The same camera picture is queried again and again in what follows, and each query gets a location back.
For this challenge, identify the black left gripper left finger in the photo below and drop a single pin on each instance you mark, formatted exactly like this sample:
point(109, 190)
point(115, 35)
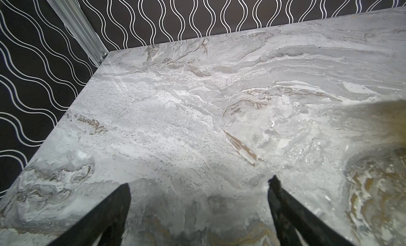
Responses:
point(105, 223)

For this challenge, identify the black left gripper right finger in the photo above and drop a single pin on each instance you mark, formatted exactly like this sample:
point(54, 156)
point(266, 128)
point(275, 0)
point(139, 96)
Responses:
point(294, 221)

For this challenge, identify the aluminium back left corner post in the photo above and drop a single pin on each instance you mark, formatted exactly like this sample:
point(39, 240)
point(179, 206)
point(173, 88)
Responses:
point(73, 17)

